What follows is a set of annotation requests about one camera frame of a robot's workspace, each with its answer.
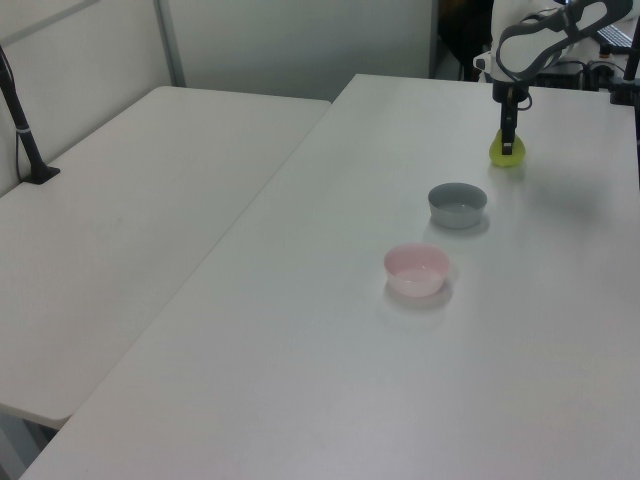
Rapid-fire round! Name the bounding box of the green pear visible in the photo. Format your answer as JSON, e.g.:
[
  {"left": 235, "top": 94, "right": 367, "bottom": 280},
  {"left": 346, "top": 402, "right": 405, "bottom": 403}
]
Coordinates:
[{"left": 488, "top": 128, "right": 528, "bottom": 169}]

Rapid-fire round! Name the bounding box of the black clamp camera stand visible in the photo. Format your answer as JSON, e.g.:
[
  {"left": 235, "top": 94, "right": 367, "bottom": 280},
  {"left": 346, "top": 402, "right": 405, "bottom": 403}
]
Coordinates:
[{"left": 608, "top": 27, "right": 640, "bottom": 107}]

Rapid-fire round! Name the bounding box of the black equipment box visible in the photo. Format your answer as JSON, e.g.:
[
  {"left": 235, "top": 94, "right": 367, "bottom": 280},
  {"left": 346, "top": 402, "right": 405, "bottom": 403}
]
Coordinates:
[{"left": 535, "top": 59, "right": 616, "bottom": 92}]

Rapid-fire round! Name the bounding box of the grey bowl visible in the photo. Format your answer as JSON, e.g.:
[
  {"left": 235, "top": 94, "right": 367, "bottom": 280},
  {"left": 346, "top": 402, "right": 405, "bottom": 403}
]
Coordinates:
[{"left": 427, "top": 182, "right": 489, "bottom": 230}]

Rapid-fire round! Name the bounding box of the computer keyboard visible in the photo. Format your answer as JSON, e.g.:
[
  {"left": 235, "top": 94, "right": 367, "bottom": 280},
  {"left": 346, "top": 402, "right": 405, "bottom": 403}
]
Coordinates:
[{"left": 596, "top": 24, "right": 634, "bottom": 50}]

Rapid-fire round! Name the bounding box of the black camera pole with base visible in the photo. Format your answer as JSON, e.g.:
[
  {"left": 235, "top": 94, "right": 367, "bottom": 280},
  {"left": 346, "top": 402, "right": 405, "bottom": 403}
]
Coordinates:
[{"left": 0, "top": 44, "right": 62, "bottom": 185}]

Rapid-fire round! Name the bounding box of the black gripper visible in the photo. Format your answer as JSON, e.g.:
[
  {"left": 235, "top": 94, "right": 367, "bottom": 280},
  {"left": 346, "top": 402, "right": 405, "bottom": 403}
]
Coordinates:
[{"left": 492, "top": 78, "right": 530, "bottom": 156}]

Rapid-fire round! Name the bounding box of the pink bowl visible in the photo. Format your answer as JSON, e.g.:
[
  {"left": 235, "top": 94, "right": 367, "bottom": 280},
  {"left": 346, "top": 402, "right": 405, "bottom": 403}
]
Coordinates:
[{"left": 382, "top": 242, "right": 450, "bottom": 297}]

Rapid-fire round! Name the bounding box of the white side table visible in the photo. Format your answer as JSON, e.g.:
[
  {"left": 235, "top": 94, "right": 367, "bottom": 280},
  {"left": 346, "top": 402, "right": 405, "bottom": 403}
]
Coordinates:
[{"left": 0, "top": 85, "right": 334, "bottom": 432}]

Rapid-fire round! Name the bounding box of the grey metal partition post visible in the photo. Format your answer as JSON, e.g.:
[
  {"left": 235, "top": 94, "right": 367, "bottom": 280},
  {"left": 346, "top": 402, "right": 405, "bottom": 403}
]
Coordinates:
[{"left": 153, "top": 0, "right": 187, "bottom": 88}]

